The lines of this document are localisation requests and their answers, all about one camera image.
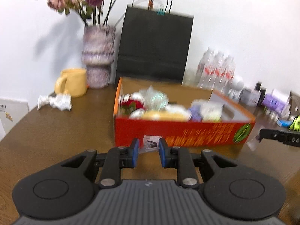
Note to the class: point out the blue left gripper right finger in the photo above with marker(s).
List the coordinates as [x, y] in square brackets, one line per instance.
[165, 153]

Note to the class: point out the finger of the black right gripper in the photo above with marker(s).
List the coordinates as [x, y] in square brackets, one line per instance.
[290, 138]

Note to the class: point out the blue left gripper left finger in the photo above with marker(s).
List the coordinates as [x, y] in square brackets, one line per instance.
[133, 153]

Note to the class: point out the small white card packet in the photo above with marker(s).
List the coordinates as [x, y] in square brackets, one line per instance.
[150, 144]

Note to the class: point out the lavender drawstring pouch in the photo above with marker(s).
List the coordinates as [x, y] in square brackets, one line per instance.
[195, 113]

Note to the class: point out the green tissue pack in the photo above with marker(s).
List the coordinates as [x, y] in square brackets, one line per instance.
[211, 111]

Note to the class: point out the neon green item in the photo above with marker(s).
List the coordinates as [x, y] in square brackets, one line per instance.
[295, 126]

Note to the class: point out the small blue item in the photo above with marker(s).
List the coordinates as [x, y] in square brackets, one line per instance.
[284, 123]

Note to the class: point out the yellow round object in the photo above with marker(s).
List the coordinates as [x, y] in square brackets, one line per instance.
[167, 116]

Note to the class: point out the small clear plastic piece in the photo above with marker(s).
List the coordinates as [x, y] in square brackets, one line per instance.
[253, 144]

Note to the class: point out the purple package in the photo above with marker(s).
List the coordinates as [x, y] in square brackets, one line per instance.
[275, 101]

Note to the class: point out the orange cardboard box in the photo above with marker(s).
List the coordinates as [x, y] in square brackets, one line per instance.
[234, 127]

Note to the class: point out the red rose item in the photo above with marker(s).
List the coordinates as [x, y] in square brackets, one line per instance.
[129, 106]

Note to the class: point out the clear wrapped teal item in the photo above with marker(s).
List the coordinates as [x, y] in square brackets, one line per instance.
[154, 99]

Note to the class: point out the black tubes behind tin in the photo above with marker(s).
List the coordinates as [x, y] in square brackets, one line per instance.
[262, 92]

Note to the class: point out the white floral tin box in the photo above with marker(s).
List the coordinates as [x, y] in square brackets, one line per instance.
[250, 97]

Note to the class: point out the white robot figurine speaker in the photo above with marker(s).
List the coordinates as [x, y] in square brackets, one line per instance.
[235, 90]

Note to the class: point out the left water bottle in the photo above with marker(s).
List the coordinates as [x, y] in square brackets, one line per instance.
[206, 60]

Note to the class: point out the water bottle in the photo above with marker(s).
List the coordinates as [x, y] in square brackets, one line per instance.
[229, 74]
[217, 79]
[206, 60]

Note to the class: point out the right water bottle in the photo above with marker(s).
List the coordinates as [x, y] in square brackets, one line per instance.
[229, 74]

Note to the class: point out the crumpled white tissue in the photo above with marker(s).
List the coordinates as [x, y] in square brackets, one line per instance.
[60, 101]

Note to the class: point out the yellow ceramic mug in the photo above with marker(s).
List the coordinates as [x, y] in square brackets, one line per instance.
[71, 81]

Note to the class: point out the middle water bottle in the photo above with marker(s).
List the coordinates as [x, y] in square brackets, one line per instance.
[217, 79]

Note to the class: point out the purple speckled ceramic vase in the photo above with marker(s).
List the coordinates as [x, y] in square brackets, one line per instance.
[98, 54]

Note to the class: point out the black paper shopping bag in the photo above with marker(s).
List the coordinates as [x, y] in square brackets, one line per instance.
[153, 46]

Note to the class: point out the white power strip box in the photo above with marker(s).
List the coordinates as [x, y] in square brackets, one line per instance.
[12, 111]

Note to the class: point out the teal binder clip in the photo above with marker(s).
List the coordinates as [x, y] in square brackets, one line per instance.
[161, 12]

